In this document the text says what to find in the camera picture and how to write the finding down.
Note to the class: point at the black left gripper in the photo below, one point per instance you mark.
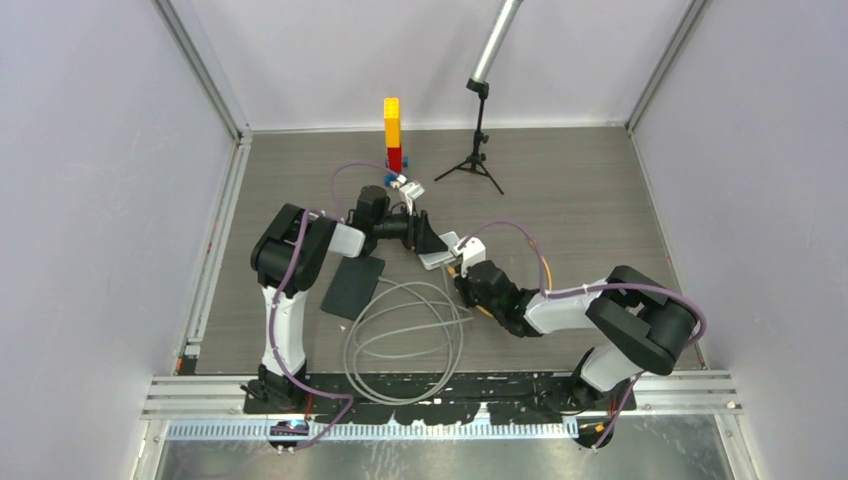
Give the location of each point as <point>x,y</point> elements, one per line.
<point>426,240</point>

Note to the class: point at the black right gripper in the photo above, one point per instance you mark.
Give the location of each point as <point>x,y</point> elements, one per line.
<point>463,283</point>

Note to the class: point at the white network switch box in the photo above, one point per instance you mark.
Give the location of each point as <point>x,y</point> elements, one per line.
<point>436,260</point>

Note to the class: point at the dark grey foam pad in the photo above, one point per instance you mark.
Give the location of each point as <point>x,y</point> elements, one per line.
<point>352,287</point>

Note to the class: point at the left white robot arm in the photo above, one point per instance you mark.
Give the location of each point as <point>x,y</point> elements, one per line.
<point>288,258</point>

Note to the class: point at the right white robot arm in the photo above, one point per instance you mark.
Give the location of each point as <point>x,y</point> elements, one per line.
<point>646,326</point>

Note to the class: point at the colourful toy block tower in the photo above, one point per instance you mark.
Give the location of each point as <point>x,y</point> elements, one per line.
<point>396,160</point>

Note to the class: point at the black tripod with silver pole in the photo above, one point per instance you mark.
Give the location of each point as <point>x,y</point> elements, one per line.
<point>477,82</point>

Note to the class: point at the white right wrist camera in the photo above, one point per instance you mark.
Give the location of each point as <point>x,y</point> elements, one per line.
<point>469,251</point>

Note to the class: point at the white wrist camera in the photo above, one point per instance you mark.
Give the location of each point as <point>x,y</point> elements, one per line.
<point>469,251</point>
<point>409,191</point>

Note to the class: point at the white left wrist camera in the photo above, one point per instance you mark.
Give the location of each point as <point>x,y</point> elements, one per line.
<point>409,191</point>

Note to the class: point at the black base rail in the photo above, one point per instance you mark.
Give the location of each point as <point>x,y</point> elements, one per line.
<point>323,404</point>

